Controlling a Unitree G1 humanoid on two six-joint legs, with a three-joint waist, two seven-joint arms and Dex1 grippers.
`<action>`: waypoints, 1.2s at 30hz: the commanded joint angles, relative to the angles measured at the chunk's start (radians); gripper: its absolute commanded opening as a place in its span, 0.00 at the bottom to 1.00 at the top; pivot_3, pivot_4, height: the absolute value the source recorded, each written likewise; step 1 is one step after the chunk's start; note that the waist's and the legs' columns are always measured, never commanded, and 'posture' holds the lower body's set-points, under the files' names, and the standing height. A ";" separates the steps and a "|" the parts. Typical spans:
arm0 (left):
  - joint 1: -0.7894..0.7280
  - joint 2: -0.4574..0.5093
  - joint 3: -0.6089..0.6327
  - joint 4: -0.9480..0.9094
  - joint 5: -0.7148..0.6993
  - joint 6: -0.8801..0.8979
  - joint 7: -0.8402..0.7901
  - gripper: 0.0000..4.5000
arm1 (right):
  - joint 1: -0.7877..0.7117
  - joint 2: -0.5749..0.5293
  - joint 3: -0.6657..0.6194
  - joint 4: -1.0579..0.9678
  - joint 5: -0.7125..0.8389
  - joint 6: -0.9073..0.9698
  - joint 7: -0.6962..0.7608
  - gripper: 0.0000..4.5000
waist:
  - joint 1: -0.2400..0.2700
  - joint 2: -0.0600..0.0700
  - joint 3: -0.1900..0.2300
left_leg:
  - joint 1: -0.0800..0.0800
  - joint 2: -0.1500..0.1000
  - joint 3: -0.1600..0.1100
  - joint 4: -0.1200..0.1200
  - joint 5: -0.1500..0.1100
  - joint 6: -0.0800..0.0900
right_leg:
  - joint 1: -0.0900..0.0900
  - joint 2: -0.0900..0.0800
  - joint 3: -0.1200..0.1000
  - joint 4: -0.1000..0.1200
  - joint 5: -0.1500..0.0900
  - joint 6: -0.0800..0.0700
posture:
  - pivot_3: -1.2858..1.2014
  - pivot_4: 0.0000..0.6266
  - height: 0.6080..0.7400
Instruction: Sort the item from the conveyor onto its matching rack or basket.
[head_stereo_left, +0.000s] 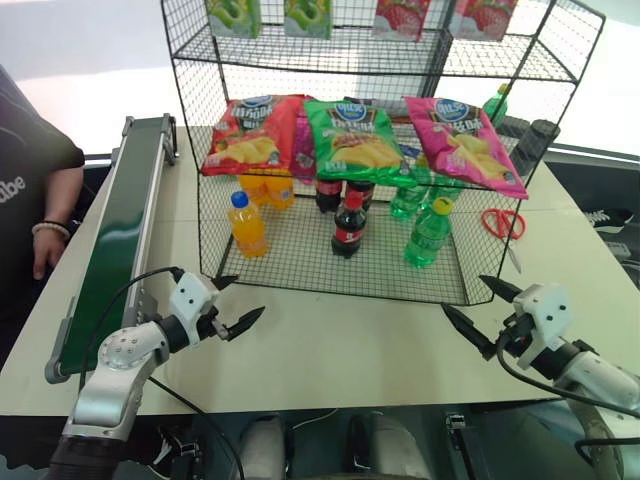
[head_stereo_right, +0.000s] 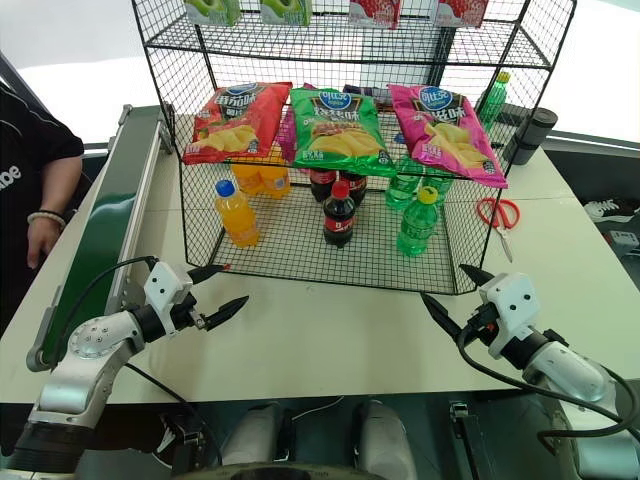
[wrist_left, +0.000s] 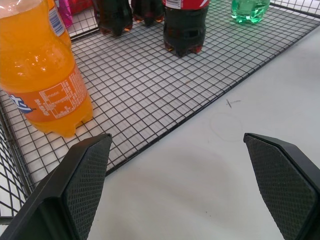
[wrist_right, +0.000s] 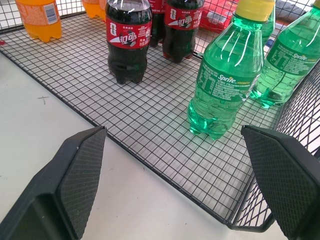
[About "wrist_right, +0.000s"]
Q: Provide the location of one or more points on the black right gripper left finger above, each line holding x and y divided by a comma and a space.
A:
75, 185

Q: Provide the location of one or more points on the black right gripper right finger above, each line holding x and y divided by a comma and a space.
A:
285, 180

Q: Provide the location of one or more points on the green Sprite bottle yellow cap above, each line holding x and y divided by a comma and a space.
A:
225, 77

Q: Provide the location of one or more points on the cola bottle red label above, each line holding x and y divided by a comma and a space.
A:
157, 25
128, 45
181, 32

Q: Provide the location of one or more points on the orange soda bottle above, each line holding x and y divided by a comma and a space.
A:
96, 8
41, 20

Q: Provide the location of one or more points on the red snack package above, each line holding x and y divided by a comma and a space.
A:
216, 15

